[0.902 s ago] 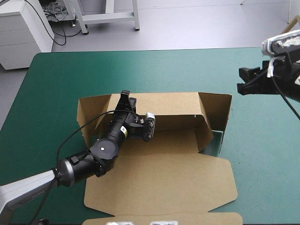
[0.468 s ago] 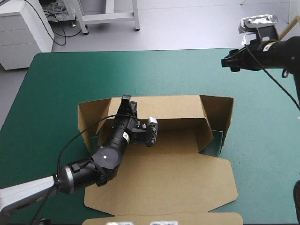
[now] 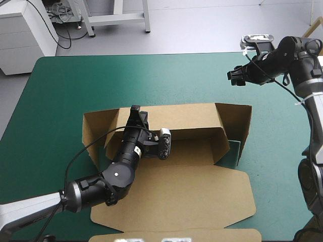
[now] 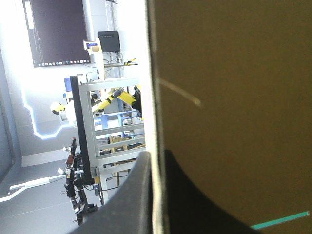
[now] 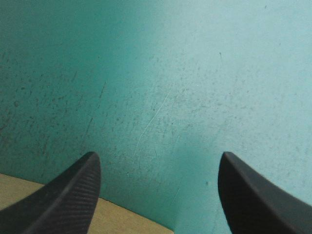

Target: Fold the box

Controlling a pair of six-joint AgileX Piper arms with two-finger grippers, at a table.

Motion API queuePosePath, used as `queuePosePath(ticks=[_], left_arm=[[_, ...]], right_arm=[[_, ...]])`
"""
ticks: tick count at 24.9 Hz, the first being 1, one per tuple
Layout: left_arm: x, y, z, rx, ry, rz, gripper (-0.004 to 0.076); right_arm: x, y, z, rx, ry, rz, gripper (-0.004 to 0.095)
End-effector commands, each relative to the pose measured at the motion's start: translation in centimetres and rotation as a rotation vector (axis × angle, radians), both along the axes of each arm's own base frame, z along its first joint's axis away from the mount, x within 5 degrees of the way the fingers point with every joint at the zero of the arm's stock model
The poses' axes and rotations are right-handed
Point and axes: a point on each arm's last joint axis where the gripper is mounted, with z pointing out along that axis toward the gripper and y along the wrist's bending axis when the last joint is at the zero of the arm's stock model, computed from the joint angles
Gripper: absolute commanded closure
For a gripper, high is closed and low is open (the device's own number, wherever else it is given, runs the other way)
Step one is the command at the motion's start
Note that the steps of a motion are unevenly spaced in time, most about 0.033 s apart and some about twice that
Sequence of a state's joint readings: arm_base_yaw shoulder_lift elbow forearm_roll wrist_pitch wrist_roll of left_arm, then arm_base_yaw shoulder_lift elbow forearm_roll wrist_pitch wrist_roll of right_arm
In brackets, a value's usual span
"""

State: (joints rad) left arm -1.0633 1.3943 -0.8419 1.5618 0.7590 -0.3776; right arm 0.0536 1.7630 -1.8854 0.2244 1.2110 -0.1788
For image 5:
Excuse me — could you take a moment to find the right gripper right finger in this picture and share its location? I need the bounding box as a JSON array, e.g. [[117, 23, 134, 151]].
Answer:
[[218, 151, 312, 234]]

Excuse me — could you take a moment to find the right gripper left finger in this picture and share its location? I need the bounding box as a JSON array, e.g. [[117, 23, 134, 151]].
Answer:
[[0, 151, 102, 234]]

